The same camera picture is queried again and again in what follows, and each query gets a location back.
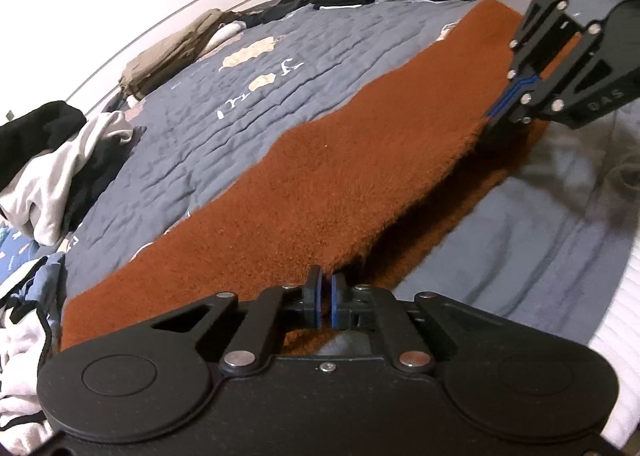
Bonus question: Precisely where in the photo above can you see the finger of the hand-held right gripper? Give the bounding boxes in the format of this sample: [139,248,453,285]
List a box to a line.
[484,0,581,117]
[495,1,633,124]

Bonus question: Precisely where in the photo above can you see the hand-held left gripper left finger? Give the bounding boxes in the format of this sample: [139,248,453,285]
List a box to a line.
[150,265,325,372]

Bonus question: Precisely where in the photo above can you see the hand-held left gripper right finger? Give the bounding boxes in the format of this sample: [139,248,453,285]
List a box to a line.
[327,273,506,372]

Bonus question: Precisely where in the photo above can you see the rust brown fleece garment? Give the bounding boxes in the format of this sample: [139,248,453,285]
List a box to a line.
[60,0,583,354]

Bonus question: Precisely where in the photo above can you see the pile of black white clothes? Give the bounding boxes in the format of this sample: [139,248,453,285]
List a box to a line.
[0,111,136,244]

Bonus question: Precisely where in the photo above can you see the grey printed quilt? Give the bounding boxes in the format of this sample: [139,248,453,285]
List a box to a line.
[50,0,640,352]

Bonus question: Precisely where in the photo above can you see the dark grey crumpled garment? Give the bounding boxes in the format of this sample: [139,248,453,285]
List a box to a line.
[60,136,146,232]

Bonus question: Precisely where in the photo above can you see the black garment by headboard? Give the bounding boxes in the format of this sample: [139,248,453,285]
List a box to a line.
[235,0,321,30]

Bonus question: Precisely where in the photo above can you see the white folded cloth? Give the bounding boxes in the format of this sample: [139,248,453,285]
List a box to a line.
[202,21,246,57]

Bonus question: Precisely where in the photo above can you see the folded khaki pants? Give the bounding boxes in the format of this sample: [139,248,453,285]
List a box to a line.
[119,9,246,102]

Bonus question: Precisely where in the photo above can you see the white bed sheet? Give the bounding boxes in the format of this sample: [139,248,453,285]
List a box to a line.
[590,256,640,447]

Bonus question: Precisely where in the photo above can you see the blue printed cloth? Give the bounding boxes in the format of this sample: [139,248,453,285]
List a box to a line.
[0,221,68,297]

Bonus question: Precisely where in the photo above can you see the black and white jacket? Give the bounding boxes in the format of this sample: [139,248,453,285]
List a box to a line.
[0,256,66,432]

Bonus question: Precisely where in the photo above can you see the white bed headboard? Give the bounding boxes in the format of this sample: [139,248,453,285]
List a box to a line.
[65,0,326,112]

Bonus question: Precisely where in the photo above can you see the black bulky garment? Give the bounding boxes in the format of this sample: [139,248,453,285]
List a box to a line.
[0,101,88,192]

